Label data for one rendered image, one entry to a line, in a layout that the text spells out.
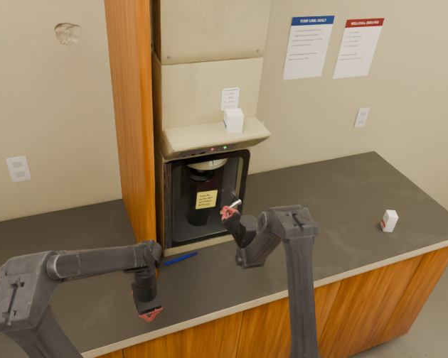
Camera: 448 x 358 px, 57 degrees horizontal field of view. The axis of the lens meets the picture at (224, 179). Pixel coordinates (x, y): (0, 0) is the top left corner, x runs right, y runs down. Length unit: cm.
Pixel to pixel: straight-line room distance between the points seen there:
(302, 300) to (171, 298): 68
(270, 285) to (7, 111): 114
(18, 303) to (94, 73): 107
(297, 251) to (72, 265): 45
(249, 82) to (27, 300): 90
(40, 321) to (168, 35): 77
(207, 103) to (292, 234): 56
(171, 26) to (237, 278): 92
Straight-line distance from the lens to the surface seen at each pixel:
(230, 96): 131
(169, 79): 121
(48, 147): 175
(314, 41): 194
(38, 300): 72
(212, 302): 151
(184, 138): 123
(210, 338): 167
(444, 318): 308
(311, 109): 210
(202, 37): 120
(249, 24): 125
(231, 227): 141
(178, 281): 156
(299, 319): 95
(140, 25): 104
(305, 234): 90
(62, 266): 75
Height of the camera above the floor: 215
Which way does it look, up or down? 37 degrees down
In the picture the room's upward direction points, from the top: 5 degrees clockwise
